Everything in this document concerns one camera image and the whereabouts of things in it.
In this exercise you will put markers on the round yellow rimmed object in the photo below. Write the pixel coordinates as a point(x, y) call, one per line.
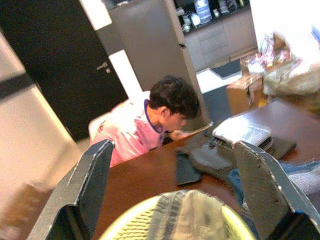
point(190, 215)

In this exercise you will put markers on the grey kitchen cabinet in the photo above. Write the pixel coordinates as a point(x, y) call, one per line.
point(220, 42)

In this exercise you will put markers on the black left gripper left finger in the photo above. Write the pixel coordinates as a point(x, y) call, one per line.
point(82, 190)

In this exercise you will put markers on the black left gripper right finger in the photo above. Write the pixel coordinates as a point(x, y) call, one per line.
point(265, 190)

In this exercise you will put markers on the clear plastic bag pile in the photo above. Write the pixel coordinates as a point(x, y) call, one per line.
point(290, 70)

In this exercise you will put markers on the person in pink shirt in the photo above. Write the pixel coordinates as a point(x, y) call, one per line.
point(132, 127)

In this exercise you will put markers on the grey cloth pouch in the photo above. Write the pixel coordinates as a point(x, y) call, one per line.
point(212, 160)

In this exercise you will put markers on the brown cardboard box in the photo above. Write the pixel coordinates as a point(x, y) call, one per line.
point(242, 95)

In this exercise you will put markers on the grey cushion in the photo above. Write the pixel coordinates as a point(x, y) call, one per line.
point(306, 183)

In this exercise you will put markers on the tall grey cabinet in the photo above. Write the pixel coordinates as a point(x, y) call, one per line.
point(150, 45)

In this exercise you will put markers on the black flat case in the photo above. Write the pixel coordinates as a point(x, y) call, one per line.
point(187, 170)

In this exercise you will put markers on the blue denim cloth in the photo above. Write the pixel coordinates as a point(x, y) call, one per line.
point(300, 167)

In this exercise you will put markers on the dark floor mat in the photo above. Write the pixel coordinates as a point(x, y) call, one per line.
point(226, 68)

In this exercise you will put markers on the silver laptop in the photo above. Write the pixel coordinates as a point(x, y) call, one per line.
point(242, 130)

